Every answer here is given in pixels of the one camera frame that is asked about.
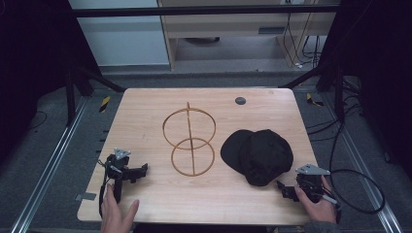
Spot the person's right hand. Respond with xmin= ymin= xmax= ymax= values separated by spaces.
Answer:
xmin=293 ymin=175 xmax=338 ymax=225

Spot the grey tape piece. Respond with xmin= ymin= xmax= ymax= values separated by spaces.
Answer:
xmin=74 ymin=191 xmax=98 ymax=202

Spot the black horizontal frame bar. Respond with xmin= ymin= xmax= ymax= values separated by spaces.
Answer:
xmin=71 ymin=4 xmax=342 ymax=18

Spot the aluminium floor rail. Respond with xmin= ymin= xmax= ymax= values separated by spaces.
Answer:
xmin=320 ymin=92 xmax=404 ymax=233
xmin=9 ymin=96 xmax=89 ymax=233

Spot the white cabinet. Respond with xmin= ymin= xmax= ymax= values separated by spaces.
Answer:
xmin=67 ymin=0 xmax=171 ymax=68

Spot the wooden ring hat stand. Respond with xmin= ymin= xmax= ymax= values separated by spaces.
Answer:
xmin=161 ymin=101 xmax=218 ymax=178

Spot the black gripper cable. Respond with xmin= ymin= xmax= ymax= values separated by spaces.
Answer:
xmin=97 ymin=159 xmax=111 ymax=219

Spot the black metal stand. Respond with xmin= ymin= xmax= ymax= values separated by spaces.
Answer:
xmin=63 ymin=63 xmax=126 ymax=128
xmin=279 ymin=61 xmax=346 ymax=124

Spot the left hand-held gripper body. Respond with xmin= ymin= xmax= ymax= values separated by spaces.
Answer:
xmin=102 ymin=148 xmax=133 ymax=205

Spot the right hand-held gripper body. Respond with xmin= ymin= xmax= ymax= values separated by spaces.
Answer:
xmin=294 ymin=163 xmax=332 ymax=204

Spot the dark curtain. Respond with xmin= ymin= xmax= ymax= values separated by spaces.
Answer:
xmin=316 ymin=0 xmax=412 ymax=179
xmin=0 ymin=0 xmax=102 ymax=163

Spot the black cap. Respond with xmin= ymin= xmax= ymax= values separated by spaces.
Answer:
xmin=220 ymin=128 xmax=295 ymax=187

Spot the person's left hand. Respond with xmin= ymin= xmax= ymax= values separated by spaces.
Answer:
xmin=100 ymin=183 xmax=141 ymax=233

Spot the bundle of black cables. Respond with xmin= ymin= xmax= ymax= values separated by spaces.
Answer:
xmin=282 ymin=0 xmax=325 ymax=70

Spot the black looped cable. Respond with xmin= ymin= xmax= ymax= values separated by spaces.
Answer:
xmin=327 ymin=122 xmax=387 ymax=216

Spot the yellow black striped tape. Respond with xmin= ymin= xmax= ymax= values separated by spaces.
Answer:
xmin=98 ymin=94 xmax=112 ymax=114
xmin=305 ymin=92 xmax=326 ymax=108

